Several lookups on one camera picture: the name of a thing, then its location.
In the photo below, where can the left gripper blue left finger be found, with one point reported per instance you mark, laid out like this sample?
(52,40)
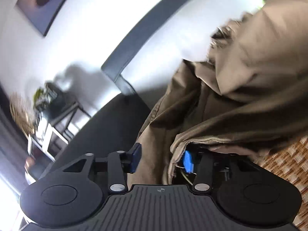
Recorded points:
(121,163)

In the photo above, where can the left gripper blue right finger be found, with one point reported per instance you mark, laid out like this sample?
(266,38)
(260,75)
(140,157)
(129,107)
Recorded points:
(202,165)

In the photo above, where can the brown khaki garment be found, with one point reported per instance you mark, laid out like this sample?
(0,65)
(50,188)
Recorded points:
(249,97)

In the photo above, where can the black side table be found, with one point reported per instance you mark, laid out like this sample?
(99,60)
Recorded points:
(63,105)

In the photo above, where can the woven bamboo seat mat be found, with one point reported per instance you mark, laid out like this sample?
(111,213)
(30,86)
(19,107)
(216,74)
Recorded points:
(291,164)

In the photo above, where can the green potted plant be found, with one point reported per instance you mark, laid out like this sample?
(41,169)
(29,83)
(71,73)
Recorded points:
(41,99)

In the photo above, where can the dark framed wall picture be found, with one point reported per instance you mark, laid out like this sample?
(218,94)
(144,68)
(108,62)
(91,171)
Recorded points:
(41,13)

